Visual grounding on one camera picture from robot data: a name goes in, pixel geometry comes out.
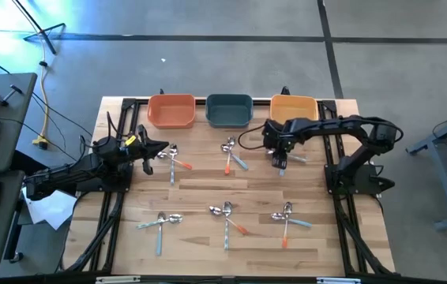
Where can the dark teal plastic bin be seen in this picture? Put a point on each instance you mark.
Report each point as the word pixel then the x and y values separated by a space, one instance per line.
pixel 229 112

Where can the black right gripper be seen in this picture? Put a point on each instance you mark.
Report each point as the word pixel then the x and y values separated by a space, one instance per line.
pixel 280 136

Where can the black aluminium table frame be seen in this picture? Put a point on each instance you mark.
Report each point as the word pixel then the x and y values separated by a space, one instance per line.
pixel 128 103

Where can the yellow plastic bin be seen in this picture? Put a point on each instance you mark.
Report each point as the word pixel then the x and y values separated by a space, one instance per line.
pixel 292 106

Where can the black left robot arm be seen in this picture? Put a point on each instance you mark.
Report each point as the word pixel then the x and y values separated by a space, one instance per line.
pixel 69 173

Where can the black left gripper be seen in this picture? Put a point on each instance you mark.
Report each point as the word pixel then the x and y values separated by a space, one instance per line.
pixel 134 148

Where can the white paper sheets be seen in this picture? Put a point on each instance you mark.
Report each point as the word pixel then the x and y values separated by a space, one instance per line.
pixel 49 209

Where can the orange plastic bin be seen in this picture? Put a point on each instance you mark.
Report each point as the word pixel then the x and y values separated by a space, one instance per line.
pixel 171 114

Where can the silver metal bracket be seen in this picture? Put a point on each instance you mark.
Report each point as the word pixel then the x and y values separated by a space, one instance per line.
pixel 338 281
pixel 117 279

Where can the black tripod stand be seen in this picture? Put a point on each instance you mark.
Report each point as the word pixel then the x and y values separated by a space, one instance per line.
pixel 40 30

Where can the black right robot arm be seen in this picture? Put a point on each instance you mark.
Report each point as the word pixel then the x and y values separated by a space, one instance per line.
pixel 350 122

